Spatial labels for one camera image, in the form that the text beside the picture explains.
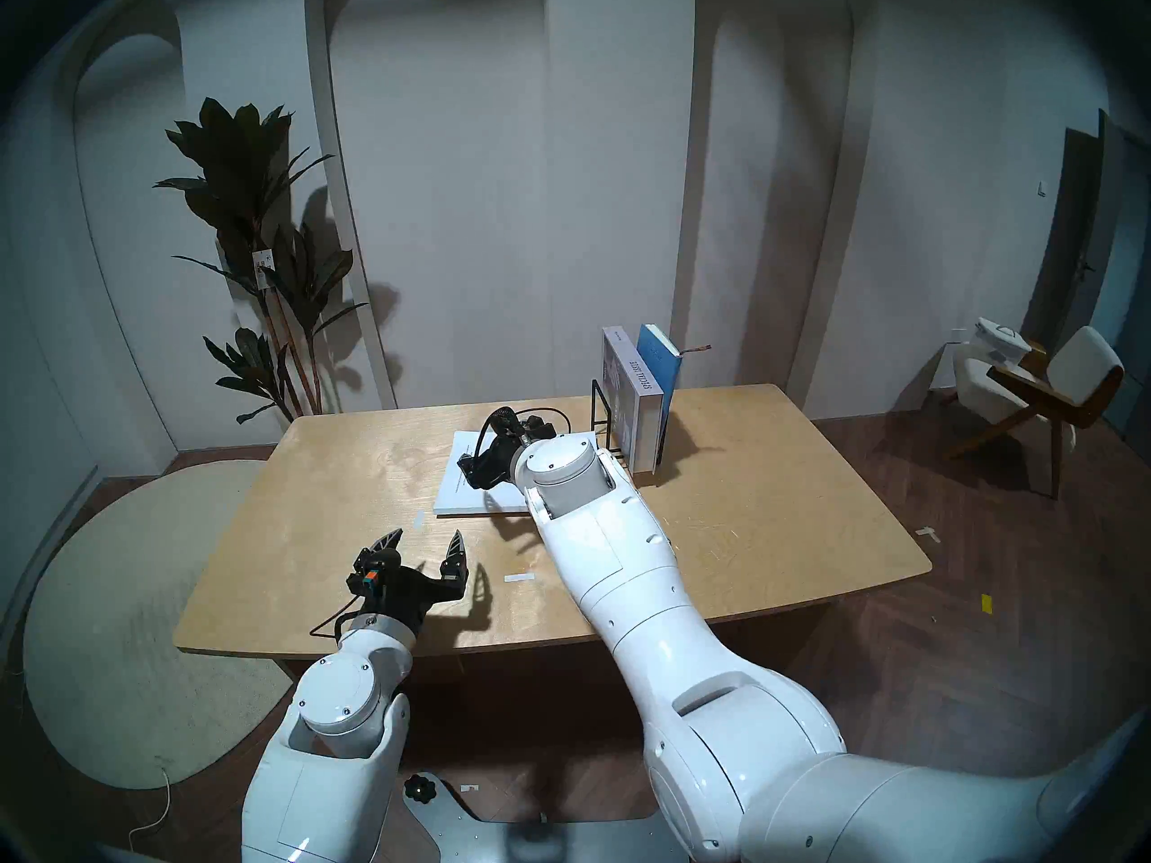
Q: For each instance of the round cream rug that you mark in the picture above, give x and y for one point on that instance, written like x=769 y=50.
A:
x=117 y=618

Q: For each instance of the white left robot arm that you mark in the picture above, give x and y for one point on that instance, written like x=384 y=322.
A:
x=342 y=690

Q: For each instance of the grey photo cover book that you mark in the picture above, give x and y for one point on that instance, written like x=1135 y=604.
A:
x=625 y=403

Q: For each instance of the white paperback book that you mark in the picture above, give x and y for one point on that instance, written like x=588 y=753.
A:
x=450 y=494

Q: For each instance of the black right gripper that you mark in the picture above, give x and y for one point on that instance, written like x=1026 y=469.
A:
x=495 y=466

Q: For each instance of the dark grey door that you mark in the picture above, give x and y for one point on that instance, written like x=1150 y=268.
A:
x=1070 y=241

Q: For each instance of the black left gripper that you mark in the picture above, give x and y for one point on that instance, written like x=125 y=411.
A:
x=409 y=591

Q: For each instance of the blue notebook with ribbon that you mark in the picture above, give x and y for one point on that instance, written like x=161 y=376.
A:
x=664 y=367

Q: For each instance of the white wooden armchair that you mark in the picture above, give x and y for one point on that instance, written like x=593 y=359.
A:
x=1084 y=367

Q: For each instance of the grey metal robot base plate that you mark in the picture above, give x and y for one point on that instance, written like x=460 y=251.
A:
x=504 y=839

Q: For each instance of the black star knob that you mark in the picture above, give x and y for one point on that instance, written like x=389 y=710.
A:
x=419 y=788

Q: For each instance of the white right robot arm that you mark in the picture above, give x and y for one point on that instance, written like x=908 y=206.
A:
x=629 y=564

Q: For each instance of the white plant tag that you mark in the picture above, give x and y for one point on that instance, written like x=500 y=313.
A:
x=263 y=268

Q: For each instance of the tall green potted plant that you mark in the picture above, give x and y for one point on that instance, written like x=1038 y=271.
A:
x=243 y=169

